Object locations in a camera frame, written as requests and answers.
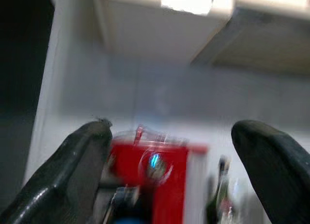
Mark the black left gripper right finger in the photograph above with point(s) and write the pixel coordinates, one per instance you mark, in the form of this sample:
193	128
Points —
276	168

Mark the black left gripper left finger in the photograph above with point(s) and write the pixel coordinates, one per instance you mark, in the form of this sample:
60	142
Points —
60	175

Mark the dark glass bottle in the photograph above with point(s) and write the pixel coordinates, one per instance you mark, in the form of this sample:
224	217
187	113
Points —
219	199

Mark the red box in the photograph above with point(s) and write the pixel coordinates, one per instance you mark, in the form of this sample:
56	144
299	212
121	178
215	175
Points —
126	158

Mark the clear plastic lid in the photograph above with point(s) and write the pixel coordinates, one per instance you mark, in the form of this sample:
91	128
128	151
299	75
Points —
155	138

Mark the grey wall cabinet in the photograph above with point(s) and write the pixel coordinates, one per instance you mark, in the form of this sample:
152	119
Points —
261	40

